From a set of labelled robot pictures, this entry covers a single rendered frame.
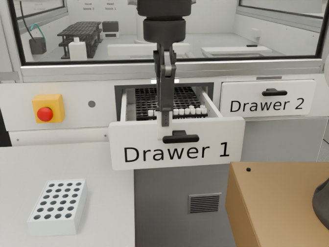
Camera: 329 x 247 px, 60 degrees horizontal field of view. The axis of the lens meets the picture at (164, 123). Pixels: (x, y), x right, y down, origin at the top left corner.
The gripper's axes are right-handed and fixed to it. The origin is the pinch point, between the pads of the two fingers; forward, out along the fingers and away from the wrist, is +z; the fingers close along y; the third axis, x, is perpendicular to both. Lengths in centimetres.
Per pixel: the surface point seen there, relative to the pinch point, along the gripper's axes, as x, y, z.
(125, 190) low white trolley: -9.0, -1.1, 17.0
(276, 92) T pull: 34.8, -21.7, 2.1
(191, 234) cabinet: 13, -27, 61
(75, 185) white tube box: -19.4, 0.7, 13.5
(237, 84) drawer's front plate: 24.2, -25.3, 0.2
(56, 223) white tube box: -21.2, 10.9, 14.1
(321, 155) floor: 137, -125, 93
